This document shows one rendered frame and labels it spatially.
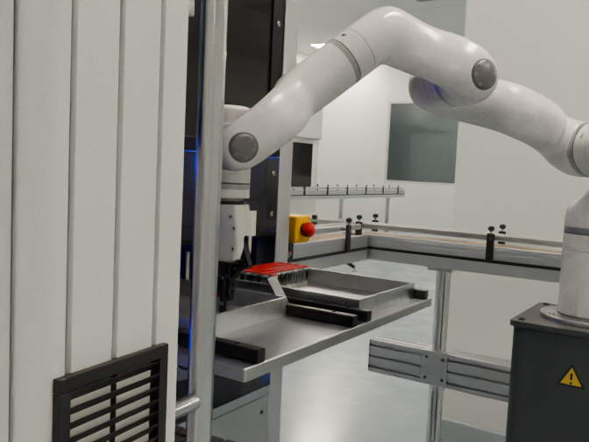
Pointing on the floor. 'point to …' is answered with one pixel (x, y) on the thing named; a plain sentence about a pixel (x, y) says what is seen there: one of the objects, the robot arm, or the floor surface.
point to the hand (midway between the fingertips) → (220, 288)
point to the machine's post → (266, 253)
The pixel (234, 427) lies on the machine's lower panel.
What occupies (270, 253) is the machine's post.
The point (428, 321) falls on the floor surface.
